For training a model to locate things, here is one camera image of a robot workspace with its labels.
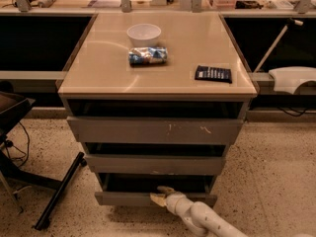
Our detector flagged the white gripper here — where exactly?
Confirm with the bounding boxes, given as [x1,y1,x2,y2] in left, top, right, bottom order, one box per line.
[150,186,193,216]

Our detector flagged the grey bottom drawer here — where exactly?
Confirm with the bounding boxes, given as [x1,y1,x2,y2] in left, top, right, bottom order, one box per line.
[95,173,217,206]

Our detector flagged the grey drawer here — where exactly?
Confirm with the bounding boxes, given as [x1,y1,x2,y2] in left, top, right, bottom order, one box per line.
[95,173,217,206]
[67,117,243,145]
[86,154,225,175]

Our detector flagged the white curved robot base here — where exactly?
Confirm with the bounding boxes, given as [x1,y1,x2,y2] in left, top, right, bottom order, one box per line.
[269,66,316,94]

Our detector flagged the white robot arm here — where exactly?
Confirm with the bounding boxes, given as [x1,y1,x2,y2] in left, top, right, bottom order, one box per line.
[150,186,249,237]

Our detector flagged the grey middle drawer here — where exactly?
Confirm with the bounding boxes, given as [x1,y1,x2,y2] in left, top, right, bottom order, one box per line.
[86,154,225,175]

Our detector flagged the grey drawer cabinet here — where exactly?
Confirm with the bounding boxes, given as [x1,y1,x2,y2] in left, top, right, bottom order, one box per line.
[57,11,259,196]

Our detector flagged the grey top drawer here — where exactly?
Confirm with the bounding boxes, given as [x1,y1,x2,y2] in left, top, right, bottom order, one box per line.
[67,117,243,145]

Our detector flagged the blue white snack bag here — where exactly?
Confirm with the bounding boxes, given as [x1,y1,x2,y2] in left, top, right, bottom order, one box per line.
[128,46,168,65]

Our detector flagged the white bowl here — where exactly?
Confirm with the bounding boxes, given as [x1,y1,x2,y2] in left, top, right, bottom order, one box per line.
[126,24,161,47]

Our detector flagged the black rolling stand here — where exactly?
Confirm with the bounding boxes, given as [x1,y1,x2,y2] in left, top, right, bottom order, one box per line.
[0,90,88,231]

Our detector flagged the black floor cable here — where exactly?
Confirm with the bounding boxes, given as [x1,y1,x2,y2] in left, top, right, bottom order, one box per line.
[3,120,32,168]
[279,107,312,118]

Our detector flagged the black floor cable right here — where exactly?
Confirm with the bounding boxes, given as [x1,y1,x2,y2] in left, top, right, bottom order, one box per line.
[279,107,312,118]

